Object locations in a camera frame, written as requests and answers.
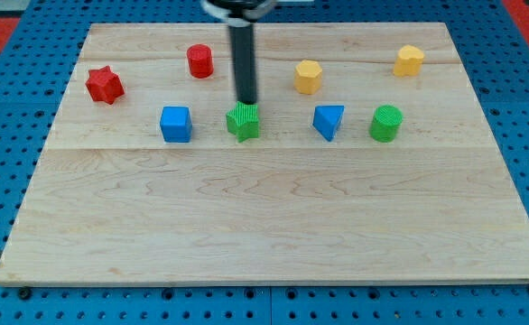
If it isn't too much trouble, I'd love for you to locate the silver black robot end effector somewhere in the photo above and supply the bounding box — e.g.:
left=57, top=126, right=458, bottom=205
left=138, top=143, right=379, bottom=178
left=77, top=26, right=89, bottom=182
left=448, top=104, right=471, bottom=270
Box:
left=200, top=0, right=277, bottom=21

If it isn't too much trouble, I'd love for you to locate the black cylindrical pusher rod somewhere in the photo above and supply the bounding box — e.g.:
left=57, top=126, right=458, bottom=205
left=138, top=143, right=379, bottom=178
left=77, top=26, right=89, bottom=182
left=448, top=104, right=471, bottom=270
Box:
left=228, top=19, right=258, bottom=104

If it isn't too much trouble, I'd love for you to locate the yellow hexagon block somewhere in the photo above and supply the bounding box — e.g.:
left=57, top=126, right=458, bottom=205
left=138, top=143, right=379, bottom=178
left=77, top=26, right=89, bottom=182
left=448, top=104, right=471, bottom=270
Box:
left=293, top=60, right=322, bottom=95

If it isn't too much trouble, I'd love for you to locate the yellow heart block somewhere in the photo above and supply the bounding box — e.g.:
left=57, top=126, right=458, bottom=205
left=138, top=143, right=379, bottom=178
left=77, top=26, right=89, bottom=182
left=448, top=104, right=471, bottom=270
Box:
left=393, top=44, right=425, bottom=77

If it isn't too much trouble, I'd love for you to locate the red cylinder block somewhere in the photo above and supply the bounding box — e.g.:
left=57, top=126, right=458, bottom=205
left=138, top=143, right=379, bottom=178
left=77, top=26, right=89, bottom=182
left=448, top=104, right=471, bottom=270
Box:
left=186, top=43, right=214, bottom=79

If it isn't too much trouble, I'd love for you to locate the green star block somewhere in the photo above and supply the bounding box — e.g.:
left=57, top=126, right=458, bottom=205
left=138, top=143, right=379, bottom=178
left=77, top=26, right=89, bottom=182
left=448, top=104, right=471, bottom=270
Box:
left=226, top=101, right=260, bottom=143

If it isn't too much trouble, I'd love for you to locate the blue cube block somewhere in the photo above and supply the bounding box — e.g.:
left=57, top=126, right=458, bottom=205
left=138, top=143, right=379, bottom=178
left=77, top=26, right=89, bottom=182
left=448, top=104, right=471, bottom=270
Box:
left=159, top=107, right=192, bottom=143

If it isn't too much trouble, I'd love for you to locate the blue triangle block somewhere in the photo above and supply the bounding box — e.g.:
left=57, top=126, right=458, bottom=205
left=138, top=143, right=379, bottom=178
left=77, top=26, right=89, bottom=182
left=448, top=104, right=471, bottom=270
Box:
left=312, top=105, right=345, bottom=142

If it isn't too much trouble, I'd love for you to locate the red star block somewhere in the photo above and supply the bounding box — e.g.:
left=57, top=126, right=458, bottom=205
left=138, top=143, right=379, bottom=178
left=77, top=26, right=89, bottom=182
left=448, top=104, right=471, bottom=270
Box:
left=85, top=66, right=125, bottom=105

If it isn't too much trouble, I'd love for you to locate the green cylinder block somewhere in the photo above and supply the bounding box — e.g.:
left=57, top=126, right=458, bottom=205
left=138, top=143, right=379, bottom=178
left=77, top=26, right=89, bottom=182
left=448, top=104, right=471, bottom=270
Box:
left=369, top=105, right=404, bottom=143

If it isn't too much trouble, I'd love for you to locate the light wooden board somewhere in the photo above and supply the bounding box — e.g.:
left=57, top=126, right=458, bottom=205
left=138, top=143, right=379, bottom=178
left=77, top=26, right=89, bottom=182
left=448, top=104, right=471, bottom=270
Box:
left=0, top=23, right=529, bottom=287

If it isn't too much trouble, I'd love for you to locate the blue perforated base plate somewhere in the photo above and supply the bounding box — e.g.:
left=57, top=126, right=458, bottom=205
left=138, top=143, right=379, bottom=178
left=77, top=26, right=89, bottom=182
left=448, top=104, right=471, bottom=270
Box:
left=0, top=1, right=529, bottom=324

